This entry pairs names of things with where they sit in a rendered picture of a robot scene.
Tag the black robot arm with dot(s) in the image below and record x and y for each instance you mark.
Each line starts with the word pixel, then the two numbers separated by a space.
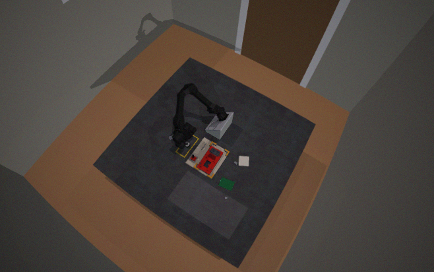
pixel 182 129

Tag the beige flat slab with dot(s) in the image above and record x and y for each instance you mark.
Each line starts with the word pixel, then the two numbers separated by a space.
pixel 244 161

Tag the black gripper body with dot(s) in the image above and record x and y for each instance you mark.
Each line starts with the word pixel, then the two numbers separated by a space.
pixel 182 143

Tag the green flat rectangular mat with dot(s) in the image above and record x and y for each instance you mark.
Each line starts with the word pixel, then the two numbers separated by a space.
pixel 226 183

